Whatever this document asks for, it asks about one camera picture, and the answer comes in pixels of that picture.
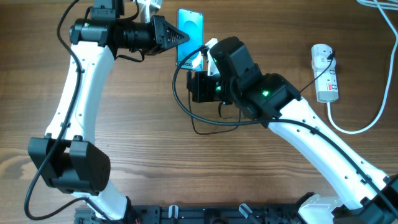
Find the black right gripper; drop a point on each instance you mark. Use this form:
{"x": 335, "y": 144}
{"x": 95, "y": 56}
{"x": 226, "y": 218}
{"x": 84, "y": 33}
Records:
{"x": 201, "y": 91}

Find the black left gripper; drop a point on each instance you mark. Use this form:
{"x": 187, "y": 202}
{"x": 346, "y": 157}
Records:
{"x": 160, "y": 28}

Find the blue Galaxy S25 smartphone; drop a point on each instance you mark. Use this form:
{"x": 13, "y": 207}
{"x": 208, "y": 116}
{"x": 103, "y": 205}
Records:
{"x": 191, "y": 23}

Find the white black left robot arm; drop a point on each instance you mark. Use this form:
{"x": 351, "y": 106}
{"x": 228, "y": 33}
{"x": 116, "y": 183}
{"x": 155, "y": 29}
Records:
{"x": 66, "y": 157}

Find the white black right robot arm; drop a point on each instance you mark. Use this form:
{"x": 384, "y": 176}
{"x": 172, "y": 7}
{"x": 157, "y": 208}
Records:
{"x": 364, "y": 194}

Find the white power strip socket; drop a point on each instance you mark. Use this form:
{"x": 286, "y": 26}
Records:
{"x": 323, "y": 65}

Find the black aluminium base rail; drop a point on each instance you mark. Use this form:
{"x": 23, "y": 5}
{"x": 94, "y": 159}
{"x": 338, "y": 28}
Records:
{"x": 267, "y": 214}

